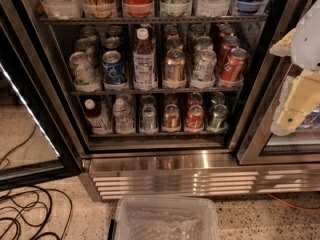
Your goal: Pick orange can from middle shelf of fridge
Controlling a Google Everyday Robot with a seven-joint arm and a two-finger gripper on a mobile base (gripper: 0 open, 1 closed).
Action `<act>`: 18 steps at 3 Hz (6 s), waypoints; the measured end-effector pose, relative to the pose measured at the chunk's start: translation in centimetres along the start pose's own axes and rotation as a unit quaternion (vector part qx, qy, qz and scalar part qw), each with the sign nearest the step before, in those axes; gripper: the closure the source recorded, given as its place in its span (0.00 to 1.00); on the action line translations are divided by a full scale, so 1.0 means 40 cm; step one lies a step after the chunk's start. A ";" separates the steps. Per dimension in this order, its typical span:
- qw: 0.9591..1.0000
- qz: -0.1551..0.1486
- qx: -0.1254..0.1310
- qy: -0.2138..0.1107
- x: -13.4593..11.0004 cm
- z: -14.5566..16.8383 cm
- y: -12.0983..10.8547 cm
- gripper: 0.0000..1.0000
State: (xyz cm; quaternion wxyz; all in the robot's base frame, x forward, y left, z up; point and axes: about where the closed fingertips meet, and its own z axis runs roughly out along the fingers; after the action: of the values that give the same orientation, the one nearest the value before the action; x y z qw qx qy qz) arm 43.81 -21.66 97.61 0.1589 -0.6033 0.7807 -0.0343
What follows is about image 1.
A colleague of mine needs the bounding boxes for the red can bottom shelf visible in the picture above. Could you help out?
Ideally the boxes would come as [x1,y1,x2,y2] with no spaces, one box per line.
[185,105,204,132]

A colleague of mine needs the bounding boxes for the blue soda can front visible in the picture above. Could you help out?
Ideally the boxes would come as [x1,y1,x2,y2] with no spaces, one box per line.
[102,50,127,85]

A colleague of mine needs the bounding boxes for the clear plastic bin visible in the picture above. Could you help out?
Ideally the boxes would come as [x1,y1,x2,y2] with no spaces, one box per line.
[114,195,220,240]

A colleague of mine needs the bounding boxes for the open fridge glass door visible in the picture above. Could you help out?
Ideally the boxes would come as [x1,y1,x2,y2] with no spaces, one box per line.
[0,12,80,191]

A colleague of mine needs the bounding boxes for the tea bottle bottom shelf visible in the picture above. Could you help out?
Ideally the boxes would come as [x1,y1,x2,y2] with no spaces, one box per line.
[84,99,111,135]

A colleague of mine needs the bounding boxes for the orange can bottom shelf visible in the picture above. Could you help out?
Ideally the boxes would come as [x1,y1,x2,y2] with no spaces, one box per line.
[162,104,181,131]

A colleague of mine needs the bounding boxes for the red soda can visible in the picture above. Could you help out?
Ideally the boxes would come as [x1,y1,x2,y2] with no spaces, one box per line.
[220,48,248,82]
[217,36,240,68]

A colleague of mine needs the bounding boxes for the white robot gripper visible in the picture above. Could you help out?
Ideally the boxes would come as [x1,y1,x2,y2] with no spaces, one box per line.
[269,0,320,136]

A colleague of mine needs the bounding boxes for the orange soda can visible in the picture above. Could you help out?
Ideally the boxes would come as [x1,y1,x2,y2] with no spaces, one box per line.
[164,49,185,88]
[166,37,183,50]
[163,24,179,39]

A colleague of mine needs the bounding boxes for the white green can right front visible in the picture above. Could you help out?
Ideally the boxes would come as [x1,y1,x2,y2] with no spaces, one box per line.
[192,49,217,82]

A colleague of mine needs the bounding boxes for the red soda can front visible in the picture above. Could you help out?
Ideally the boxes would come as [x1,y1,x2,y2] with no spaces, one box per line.
[220,48,248,82]

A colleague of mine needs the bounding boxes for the white green can front left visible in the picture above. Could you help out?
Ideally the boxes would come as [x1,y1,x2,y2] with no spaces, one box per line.
[69,52,98,86]

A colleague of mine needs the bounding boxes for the green can bottom shelf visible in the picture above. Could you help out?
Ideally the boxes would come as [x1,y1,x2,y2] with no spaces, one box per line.
[208,104,228,131]

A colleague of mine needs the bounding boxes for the orange soda can back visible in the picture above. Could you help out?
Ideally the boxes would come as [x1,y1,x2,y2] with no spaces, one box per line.
[163,24,179,39]

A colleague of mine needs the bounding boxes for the brown tea bottle middle shelf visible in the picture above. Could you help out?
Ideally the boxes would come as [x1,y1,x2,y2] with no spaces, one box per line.
[133,28,156,84]

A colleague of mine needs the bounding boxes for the water bottle bottom shelf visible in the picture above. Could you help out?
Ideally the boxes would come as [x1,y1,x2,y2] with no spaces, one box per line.
[113,98,135,134]

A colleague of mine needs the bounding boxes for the orange soda can front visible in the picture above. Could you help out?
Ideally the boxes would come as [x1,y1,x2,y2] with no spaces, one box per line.
[164,49,185,88]

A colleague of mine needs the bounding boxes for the silver can bottom shelf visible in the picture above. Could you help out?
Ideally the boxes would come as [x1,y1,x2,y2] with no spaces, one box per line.
[141,105,158,134]

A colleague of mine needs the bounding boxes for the black floor cables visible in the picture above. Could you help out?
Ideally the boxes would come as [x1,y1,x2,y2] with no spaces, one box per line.
[0,123,74,240]

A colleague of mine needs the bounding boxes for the orange floor cable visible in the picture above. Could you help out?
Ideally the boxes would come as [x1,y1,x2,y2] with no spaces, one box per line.
[266,193,320,213]

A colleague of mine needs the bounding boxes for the white green can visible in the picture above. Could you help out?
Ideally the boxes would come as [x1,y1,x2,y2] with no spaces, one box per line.
[192,49,217,82]
[69,52,98,86]

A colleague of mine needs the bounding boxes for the stainless steel fridge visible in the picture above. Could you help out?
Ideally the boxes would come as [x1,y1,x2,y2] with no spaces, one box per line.
[13,0,320,202]

